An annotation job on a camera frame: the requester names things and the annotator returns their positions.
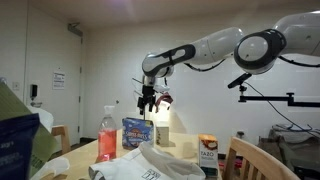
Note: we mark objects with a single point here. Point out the pink liquid spray bottle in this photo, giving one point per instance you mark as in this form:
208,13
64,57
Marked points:
107,136

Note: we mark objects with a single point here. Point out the desk lamp with red shade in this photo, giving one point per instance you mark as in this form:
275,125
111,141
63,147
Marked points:
162,96

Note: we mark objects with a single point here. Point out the blue snack box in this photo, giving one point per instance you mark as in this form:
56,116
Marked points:
135,131

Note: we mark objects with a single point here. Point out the beige cardboard box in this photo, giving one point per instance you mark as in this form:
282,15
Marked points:
162,133

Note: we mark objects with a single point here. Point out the white door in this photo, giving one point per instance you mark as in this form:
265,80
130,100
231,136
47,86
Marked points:
53,64

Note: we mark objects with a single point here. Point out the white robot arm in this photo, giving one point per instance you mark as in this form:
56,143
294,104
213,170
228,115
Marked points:
255,53

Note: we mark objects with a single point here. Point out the white orange Tazo tea box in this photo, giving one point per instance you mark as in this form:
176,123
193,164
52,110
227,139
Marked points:
208,154

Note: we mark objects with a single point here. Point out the white paper bag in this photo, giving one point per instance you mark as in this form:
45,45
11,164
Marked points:
146,163

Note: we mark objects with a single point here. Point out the wooden chair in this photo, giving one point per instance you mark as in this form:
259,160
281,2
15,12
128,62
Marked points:
257,164
62,132

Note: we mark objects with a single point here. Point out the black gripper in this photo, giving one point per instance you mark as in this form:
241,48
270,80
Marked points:
147,98

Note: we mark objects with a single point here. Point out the wooden chair far left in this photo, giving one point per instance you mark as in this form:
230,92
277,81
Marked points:
62,132

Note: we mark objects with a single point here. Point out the green bag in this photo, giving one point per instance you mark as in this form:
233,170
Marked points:
43,143

